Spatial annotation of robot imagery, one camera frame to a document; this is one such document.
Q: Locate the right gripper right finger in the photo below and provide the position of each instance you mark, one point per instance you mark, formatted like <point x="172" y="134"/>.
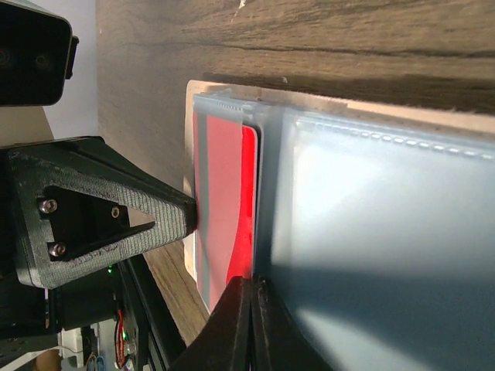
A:
<point x="276" y="341"/>

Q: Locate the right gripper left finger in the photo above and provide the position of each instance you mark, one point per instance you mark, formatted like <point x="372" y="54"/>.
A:
<point x="223" y="342"/>

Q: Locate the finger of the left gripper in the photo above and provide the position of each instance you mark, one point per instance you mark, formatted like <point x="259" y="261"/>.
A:
<point x="75" y="206"/>

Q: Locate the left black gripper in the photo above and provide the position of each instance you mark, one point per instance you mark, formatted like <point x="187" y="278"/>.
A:
<point x="24" y="309"/>

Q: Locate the red card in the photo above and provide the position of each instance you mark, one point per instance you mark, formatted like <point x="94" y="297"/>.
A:
<point x="225" y="169"/>

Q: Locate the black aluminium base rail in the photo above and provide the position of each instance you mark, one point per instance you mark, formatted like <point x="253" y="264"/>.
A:
<point x="153" y="337"/>

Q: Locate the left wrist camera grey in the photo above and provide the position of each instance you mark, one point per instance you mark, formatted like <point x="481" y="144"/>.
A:
<point x="38" y="50"/>

